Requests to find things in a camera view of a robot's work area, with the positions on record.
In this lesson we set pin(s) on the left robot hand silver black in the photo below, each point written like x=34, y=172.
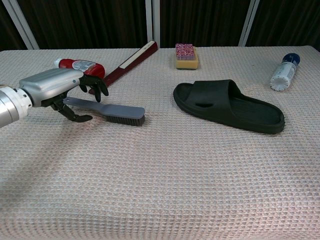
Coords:
x=47, y=82

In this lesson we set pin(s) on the grey brush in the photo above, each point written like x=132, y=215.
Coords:
x=122, y=111

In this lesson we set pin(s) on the black slipper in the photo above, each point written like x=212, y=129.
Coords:
x=225, y=110

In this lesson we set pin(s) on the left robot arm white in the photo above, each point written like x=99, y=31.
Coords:
x=11, y=106

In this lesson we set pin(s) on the red bottle white cap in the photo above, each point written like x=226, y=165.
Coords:
x=80, y=65

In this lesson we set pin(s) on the dark green curtain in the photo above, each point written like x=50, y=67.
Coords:
x=87, y=22

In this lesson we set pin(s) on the dark red folded fan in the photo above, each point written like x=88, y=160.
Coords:
x=130, y=63

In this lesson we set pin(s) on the yellow sponge pink patterned top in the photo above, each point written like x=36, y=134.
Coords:
x=186, y=56

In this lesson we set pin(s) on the beige waffle table cloth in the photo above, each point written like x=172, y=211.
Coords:
x=160, y=175

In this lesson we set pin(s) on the white spray can blue cap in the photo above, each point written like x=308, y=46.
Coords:
x=285, y=71

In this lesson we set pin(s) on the white frame post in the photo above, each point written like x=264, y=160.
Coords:
x=248, y=23
x=22, y=25
x=153, y=22

